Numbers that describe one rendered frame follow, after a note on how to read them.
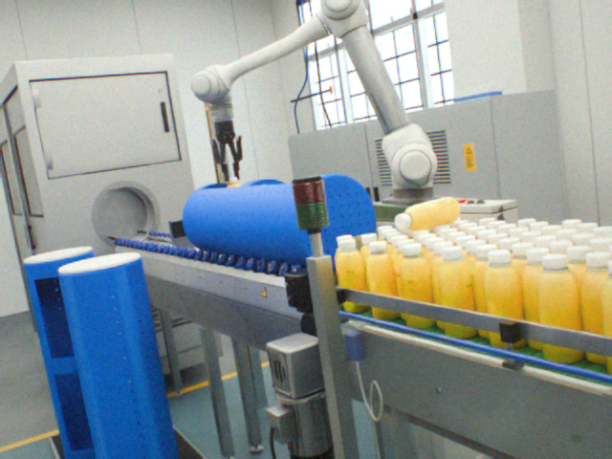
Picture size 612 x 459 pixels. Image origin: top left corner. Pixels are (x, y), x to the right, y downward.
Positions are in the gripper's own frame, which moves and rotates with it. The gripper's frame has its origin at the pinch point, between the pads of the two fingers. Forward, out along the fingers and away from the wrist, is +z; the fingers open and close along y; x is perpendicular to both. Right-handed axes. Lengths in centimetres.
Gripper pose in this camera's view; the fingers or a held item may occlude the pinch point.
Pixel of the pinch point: (230, 172)
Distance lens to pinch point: 248.0
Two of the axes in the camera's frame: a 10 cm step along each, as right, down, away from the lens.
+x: 5.3, 0.5, -8.5
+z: 1.4, 9.8, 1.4
